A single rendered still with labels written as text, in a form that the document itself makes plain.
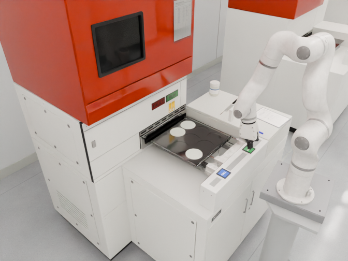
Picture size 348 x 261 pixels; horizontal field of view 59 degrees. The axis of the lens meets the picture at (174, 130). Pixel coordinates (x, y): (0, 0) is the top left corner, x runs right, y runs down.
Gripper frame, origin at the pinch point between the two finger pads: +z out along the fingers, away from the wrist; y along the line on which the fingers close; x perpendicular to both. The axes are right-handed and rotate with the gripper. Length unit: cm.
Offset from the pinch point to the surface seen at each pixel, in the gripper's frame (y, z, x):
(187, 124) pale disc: -49.2, -0.9, 4.6
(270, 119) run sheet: -5.5, 1.5, 35.9
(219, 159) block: -12.8, 6.0, -12.7
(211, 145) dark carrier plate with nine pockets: -24.4, 4.5, -4.1
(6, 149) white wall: -217, 28, -62
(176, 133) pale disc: -48.2, -0.7, -7.9
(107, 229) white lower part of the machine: -69, 46, -63
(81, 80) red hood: -42, -57, -65
